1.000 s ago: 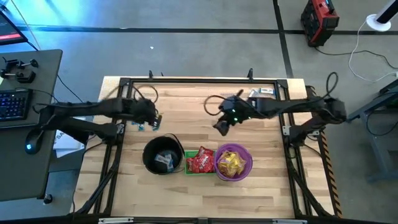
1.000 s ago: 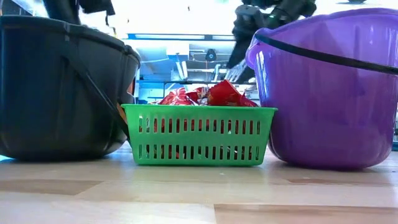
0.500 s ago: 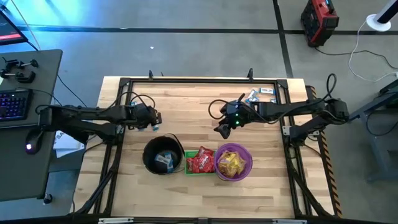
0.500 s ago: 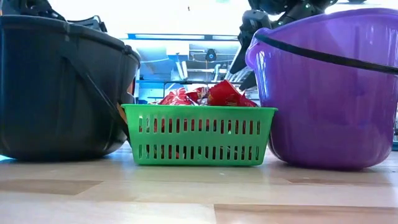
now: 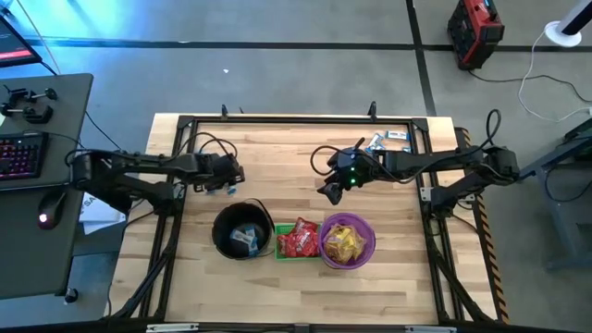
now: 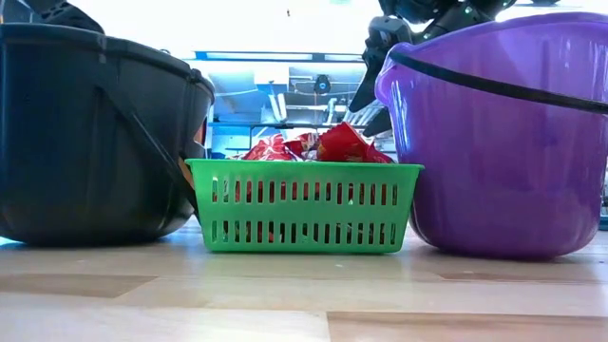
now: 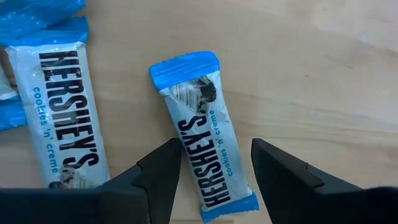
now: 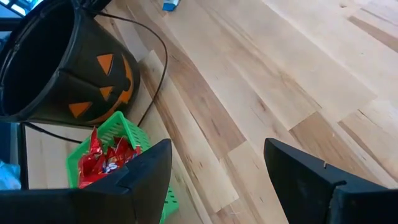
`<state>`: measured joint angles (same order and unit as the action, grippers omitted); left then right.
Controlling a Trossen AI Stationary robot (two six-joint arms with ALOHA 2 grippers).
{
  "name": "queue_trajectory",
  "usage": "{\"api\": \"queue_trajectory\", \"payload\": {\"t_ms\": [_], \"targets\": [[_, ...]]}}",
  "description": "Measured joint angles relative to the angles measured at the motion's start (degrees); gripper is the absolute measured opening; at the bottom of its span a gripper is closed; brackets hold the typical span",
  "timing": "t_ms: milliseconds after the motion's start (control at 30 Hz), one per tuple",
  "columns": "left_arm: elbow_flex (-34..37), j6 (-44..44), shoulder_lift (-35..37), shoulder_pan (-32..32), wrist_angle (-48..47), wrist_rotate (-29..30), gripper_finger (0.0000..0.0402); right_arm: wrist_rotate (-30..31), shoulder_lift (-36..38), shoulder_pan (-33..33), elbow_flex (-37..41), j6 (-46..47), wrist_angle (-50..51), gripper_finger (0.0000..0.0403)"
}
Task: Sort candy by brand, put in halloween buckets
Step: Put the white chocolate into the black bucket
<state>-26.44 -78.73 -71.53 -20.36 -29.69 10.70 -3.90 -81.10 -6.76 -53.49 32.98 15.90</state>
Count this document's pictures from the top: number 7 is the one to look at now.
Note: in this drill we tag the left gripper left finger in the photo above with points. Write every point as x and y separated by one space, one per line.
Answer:
155 180

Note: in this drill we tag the blue white Hershey's bar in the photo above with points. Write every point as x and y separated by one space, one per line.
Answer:
59 115
9 109
31 12
202 137

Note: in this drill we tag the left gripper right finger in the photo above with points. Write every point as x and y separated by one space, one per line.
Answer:
286 186

